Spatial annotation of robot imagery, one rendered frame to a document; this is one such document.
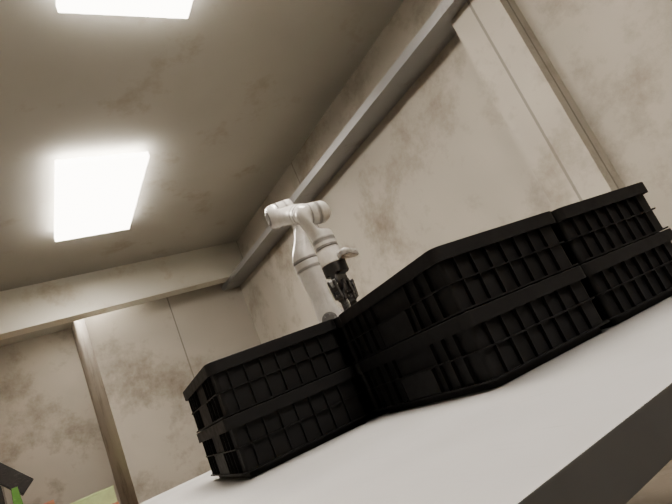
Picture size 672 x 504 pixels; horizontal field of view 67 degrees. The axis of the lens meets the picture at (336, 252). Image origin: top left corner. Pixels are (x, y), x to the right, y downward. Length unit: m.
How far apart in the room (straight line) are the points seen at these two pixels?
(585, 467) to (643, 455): 0.06
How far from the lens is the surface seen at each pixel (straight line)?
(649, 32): 2.77
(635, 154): 2.78
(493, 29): 3.04
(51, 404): 7.66
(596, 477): 0.39
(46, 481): 7.57
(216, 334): 6.40
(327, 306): 1.75
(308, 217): 1.51
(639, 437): 0.43
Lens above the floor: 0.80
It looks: 13 degrees up
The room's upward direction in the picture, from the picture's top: 23 degrees counter-clockwise
